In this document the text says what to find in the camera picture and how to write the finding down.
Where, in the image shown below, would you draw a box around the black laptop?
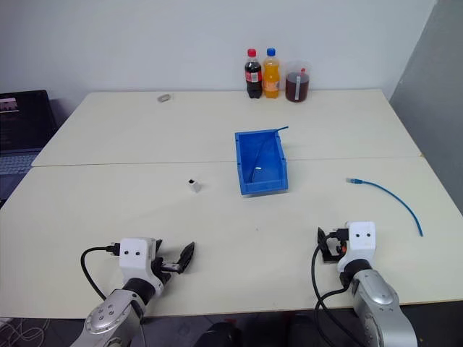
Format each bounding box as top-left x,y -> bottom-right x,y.
0,89 -> 59,210

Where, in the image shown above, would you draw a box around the cola bottle red cap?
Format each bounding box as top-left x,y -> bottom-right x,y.
244,48 -> 263,100

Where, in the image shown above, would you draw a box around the dark rounded shape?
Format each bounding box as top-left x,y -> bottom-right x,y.
193,319 -> 242,347

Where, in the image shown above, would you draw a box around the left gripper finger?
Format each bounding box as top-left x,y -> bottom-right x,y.
182,241 -> 197,265
176,252 -> 192,275

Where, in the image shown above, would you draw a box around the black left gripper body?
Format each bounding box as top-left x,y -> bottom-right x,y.
150,238 -> 182,288

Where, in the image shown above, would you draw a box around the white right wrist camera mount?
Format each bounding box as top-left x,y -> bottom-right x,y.
339,220 -> 377,273

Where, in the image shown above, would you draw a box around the orange soda bottle blue cap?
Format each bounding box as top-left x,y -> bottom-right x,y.
263,47 -> 282,100

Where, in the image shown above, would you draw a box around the blue plastic storage bin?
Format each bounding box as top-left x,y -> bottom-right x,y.
234,129 -> 291,197

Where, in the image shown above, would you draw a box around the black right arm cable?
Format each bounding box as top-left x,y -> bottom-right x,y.
311,227 -> 357,347

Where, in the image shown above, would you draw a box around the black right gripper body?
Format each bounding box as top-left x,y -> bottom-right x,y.
320,234 -> 349,265

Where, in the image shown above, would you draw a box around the white tangled cords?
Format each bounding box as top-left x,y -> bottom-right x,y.
0,317 -> 51,347

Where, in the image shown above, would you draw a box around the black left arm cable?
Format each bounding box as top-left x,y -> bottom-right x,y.
80,244 -> 121,301

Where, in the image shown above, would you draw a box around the clear pitcher dark red liquid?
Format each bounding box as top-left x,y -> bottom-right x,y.
284,59 -> 313,104

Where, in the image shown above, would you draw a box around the blue Ethernet cable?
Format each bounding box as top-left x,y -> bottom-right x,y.
345,176 -> 425,238

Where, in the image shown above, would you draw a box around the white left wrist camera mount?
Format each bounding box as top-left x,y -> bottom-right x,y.
119,237 -> 162,279

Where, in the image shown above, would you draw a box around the thin blue cable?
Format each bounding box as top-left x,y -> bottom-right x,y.
247,124 -> 290,182

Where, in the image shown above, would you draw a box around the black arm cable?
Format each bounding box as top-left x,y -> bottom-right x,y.
311,227 -> 357,347
80,244 -> 121,301

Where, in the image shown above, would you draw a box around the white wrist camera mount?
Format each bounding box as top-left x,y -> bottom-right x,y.
339,220 -> 377,273
119,237 -> 162,279

